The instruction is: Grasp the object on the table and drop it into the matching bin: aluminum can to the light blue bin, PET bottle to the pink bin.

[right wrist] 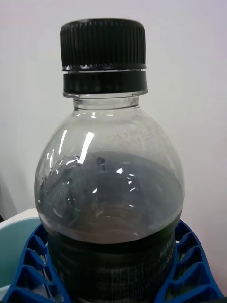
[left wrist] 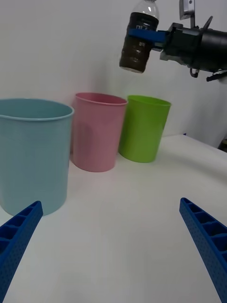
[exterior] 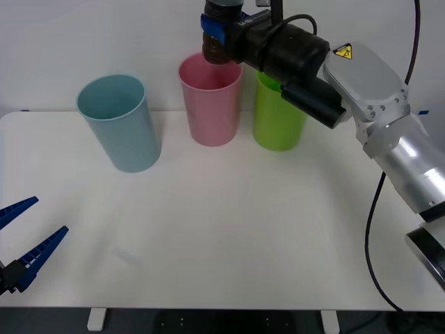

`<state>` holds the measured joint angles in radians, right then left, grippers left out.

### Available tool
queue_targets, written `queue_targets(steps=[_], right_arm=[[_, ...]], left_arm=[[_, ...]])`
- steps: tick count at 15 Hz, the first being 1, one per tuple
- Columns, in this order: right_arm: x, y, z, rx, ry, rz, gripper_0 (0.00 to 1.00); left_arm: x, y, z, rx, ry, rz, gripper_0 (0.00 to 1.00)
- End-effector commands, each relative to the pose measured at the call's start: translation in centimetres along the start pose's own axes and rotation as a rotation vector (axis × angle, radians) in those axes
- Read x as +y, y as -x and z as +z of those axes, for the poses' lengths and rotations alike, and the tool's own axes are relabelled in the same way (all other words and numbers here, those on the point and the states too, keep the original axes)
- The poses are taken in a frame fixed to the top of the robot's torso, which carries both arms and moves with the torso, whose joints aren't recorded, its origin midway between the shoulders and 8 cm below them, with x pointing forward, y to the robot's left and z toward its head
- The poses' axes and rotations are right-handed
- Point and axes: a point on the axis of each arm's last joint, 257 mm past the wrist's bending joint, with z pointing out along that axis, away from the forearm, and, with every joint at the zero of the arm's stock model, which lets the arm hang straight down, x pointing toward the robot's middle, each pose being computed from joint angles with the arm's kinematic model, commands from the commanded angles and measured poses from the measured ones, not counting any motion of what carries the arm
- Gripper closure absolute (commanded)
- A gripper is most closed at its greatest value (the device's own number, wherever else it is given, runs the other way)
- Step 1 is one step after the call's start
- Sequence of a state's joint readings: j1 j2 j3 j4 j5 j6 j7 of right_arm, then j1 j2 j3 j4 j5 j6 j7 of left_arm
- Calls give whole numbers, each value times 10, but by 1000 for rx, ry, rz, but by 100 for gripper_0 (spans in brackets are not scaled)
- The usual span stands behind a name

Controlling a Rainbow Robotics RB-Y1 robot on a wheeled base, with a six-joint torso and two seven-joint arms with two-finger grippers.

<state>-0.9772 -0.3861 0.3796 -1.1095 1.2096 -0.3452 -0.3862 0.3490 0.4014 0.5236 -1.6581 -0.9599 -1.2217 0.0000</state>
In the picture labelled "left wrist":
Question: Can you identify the pink plastic bin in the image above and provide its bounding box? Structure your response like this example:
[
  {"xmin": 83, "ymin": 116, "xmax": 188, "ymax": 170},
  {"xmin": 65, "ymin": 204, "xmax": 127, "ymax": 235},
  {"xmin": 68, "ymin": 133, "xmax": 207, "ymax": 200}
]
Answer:
[{"xmin": 70, "ymin": 92, "xmax": 129, "ymax": 173}]

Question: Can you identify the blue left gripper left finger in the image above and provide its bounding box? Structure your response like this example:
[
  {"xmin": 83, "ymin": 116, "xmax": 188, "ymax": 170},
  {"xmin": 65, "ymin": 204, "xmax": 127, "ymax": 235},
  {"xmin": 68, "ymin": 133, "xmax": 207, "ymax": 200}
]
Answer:
[{"xmin": 0, "ymin": 200, "xmax": 44, "ymax": 303}]

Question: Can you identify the green plastic bin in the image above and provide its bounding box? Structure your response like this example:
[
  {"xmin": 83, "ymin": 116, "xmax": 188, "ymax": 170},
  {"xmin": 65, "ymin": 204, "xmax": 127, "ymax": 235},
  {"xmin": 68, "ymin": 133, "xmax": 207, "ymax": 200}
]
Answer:
[{"xmin": 118, "ymin": 95, "xmax": 172, "ymax": 163}]

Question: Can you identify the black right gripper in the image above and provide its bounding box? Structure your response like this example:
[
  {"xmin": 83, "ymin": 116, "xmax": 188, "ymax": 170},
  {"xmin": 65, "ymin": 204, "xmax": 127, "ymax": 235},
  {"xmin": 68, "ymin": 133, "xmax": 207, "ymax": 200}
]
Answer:
[{"xmin": 128, "ymin": 22, "xmax": 202, "ymax": 69}]

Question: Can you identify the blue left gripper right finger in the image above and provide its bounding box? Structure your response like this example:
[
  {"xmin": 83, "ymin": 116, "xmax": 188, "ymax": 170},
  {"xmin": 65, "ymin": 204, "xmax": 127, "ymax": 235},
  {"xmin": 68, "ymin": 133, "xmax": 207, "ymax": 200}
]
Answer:
[{"xmin": 179, "ymin": 197, "xmax": 227, "ymax": 303}]

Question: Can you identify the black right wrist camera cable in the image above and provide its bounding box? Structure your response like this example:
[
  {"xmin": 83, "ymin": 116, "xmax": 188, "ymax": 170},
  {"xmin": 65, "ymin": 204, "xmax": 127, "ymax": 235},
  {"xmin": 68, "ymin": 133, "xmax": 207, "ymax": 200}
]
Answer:
[{"xmin": 190, "ymin": 16, "xmax": 227, "ymax": 82}]

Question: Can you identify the dark bottle with black cap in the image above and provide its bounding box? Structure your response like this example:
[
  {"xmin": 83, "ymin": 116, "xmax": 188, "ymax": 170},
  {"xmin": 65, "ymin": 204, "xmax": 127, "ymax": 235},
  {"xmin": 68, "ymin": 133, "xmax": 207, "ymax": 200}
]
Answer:
[{"xmin": 119, "ymin": 0, "xmax": 160, "ymax": 74}]

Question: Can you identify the pale blue plastic bin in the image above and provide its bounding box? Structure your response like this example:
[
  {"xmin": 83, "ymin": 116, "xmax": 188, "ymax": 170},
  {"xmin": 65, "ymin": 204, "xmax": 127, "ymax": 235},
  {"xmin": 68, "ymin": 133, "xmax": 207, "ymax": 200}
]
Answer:
[{"xmin": 0, "ymin": 98, "xmax": 75, "ymax": 216}]

